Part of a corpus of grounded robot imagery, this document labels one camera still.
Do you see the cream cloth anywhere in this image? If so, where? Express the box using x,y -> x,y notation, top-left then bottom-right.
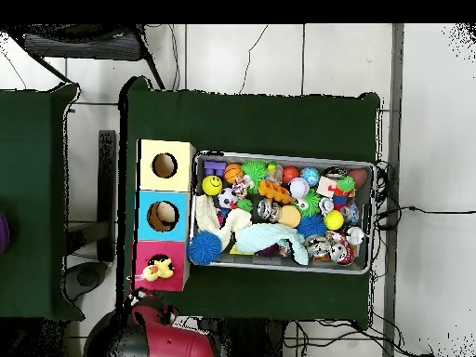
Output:
194,194 -> 253,250

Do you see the light blue cloth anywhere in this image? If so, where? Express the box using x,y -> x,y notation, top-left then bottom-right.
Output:
234,222 -> 310,267

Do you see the blue spiky ball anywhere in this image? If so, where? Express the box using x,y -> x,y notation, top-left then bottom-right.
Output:
297,214 -> 327,239
186,231 -> 223,267

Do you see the yellow duck plush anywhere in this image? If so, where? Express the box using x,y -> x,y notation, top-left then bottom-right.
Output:
140,256 -> 175,283

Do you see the wooden box with three holes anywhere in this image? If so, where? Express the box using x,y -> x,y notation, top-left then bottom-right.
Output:
130,139 -> 197,292

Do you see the shallow clear mesh bin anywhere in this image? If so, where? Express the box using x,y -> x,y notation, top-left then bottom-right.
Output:
189,150 -> 377,275

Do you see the small soccer ball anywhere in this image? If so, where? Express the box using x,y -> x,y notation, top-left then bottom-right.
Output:
218,187 -> 239,209

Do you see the small orange basketball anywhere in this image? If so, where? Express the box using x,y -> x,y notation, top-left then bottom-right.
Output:
223,163 -> 245,185

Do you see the yellow smiley ball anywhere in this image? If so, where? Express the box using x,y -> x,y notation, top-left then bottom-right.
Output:
201,174 -> 223,197

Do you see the crushed silver can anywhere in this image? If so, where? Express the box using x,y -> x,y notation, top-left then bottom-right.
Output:
256,197 -> 281,223

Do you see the white baseball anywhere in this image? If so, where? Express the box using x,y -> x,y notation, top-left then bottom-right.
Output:
288,177 -> 311,200

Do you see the purple spiky toy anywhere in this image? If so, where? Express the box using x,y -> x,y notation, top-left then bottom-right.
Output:
256,243 -> 284,258

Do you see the blue globe ball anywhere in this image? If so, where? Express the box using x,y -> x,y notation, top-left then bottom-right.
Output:
299,166 -> 321,188

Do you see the dark green table cloth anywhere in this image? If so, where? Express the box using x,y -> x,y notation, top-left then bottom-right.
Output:
0,82 -> 85,322
116,75 -> 381,328

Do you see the grey stand foot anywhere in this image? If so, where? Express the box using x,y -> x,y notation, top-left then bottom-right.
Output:
62,260 -> 110,302

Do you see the black chair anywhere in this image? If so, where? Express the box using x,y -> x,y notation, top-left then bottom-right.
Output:
7,23 -> 166,90

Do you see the purple bowl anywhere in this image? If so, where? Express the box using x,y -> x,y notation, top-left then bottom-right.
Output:
0,209 -> 11,256

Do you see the black cable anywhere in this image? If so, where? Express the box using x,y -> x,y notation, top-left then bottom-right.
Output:
375,205 -> 476,230

